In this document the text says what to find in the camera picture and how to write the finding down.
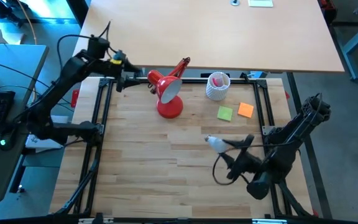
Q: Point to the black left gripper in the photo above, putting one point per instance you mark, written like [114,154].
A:
[121,71]

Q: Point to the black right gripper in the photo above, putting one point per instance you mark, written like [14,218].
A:
[247,163]

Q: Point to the white lightbulb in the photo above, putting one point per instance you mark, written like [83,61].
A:
[217,144]

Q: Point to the red desk lamp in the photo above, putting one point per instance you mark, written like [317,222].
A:
[169,107]

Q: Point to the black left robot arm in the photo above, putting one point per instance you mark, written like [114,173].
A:
[70,74]

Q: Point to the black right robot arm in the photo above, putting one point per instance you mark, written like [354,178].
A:
[303,124]

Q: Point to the small yellow tag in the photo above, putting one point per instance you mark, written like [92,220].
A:
[116,61]

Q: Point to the green sticky note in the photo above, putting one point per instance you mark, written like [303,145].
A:
[225,113]

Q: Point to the orange sticky note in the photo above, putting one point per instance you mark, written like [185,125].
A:
[246,110]

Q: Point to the white textured cup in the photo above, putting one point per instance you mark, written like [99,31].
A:
[217,93]

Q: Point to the red clamp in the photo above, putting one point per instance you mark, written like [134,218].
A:
[75,99]
[287,95]

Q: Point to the pink marker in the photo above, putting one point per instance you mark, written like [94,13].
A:
[217,82]

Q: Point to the black desk leg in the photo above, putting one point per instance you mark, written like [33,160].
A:
[78,12]

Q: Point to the light wood desk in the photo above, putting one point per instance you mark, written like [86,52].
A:
[207,34]

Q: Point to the white printed box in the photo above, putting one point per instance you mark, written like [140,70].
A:
[39,143]

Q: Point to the grey side desk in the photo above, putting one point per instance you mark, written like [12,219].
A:
[11,62]

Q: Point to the grey desk grommet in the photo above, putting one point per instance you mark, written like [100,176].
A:
[235,2]

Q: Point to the black computer mouse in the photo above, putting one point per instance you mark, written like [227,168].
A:
[5,141]

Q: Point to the person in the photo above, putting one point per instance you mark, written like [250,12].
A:
[2,7]

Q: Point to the white card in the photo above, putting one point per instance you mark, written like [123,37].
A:
[260,2]

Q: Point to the small white caster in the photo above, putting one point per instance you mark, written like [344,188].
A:
[20,188]

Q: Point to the black red toolbox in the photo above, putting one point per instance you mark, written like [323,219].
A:
[326,9]

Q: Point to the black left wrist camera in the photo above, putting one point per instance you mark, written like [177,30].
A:
[98,47]

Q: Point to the black aluminium table frame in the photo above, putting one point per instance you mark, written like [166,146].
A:
[194,81]

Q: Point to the silver bracket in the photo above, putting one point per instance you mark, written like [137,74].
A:
[96,221]
[269,221]

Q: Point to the black floor rail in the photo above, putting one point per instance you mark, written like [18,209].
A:
[321,183]

